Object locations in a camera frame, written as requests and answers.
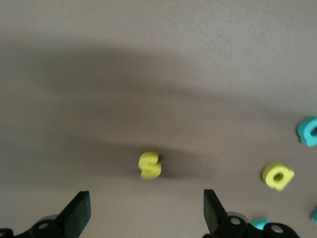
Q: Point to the teal foam letter p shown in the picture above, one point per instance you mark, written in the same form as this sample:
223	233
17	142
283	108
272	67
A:
303	131

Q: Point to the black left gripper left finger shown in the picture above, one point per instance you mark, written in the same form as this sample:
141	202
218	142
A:
74	218

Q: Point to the yellow foam letter a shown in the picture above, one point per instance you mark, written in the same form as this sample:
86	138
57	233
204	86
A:
267	172

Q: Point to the teal foam letter c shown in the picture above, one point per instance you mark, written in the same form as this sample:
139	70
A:
258	223

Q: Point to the yellow foam letter s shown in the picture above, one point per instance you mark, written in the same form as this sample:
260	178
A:
149	166

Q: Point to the teal foam letter l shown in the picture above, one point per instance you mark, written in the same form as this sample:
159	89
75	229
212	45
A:
315	214

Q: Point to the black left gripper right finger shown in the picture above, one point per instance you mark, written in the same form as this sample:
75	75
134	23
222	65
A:
218	223

